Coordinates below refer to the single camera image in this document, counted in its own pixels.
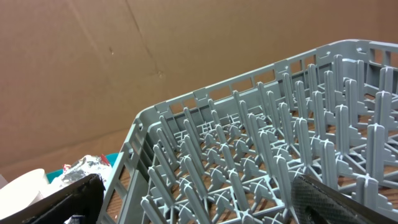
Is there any teal plastic serving tray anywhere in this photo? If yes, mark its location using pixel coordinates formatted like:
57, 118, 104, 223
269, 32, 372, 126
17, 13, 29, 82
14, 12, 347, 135
46, 152, 118, 184

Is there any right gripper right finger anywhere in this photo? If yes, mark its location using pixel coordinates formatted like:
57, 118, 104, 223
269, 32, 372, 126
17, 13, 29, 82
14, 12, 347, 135
291, 175, 397, 224

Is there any crumpled silver foil wrapper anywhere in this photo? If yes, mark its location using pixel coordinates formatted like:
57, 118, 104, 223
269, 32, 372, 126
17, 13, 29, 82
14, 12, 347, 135
59, 155, 112, 186

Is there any white paper cup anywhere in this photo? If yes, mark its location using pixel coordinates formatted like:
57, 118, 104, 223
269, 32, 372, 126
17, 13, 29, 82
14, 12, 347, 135
1, 169, 49, 219

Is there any grey plastic dishwasher rack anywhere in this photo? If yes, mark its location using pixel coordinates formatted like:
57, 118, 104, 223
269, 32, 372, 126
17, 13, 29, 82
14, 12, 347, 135
98, 39, 397, 223

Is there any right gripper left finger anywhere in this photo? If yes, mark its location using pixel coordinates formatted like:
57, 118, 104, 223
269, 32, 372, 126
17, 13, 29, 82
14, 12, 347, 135
1, 174, 105, 224

